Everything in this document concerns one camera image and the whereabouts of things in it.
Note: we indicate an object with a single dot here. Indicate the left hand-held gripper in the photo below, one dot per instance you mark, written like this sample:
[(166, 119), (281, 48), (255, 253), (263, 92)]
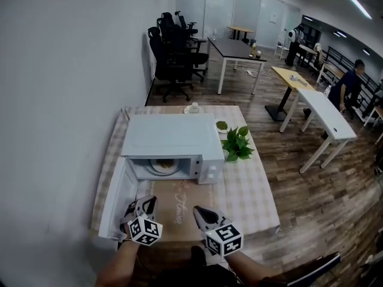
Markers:
[(145, 229)]

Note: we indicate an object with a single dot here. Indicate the yellow table with black base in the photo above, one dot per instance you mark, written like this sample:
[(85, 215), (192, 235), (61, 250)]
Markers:
[(287, 76)]

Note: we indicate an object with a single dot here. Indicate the yellow drink bottle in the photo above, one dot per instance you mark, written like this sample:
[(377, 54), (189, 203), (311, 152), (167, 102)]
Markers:
[(254, 49)]

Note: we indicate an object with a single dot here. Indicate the long ceiling light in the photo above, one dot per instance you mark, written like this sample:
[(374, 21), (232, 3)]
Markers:
[(356, 3)]

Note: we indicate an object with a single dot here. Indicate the person's right forearm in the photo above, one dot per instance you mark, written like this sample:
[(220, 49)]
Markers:
[(248, 269)]

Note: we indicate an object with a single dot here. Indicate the small clear water bottle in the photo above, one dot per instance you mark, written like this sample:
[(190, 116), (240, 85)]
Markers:
[(327, 91)]

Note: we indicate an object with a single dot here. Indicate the white desk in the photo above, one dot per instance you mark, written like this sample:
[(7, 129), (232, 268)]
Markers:
[(326, 112)]

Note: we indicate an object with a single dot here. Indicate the person's dark trousers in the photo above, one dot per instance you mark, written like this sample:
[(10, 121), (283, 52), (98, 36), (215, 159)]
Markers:
[(191, 275)]

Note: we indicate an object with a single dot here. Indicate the dark table with white legs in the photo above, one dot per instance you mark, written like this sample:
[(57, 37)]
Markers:
[(233, 48)]

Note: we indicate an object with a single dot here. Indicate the white paper sheet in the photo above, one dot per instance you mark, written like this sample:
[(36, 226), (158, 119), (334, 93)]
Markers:
[(273, 17)]

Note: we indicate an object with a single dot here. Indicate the white power strip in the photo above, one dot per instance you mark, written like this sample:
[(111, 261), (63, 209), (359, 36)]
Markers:
[(252, 73)]

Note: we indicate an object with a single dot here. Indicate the black office chair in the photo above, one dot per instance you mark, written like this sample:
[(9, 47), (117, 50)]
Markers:
[(182, 21), (169, 18), (172, 33), (167, 61)]

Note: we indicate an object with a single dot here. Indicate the wooden table with white legs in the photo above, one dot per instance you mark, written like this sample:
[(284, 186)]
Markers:
[(378, 114)]

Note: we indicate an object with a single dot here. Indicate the round wooden table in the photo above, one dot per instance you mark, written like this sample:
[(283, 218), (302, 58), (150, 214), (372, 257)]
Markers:
[(239, 28)]

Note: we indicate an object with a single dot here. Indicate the plate of green food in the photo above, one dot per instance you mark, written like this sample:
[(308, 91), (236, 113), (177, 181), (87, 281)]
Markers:
[(222, 125)]

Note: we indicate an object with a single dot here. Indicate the white microwave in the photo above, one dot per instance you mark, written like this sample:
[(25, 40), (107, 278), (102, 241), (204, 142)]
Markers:
[(167, 133)]

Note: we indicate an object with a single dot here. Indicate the green potted plant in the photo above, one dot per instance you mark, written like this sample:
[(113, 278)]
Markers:
[(237, 143)]

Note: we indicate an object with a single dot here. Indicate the plate of brown food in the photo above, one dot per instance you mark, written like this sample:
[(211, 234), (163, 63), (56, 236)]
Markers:
[(163, 164)]

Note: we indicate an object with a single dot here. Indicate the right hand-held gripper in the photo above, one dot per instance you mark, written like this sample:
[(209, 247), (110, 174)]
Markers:
[(224, 238)]

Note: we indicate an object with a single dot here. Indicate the checked tablecloth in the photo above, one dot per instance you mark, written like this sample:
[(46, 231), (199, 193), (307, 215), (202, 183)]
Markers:
[(242, 187)]

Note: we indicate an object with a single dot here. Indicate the metal tool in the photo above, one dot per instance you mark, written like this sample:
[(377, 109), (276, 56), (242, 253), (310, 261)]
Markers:
[(297, 80)]

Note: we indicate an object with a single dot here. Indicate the person's left forearm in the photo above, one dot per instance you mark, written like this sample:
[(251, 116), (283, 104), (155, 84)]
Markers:
[(119, 265)]

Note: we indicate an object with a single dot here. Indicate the black chair with pale edge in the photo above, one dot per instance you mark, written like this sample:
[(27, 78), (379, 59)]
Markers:
[(305, 269)]

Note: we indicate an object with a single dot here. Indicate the white shelf rack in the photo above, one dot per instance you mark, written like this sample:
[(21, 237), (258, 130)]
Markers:
[(281, 51)]

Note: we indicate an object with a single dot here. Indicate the small white cup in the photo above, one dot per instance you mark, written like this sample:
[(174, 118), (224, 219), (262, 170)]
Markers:
[(194, 107)]

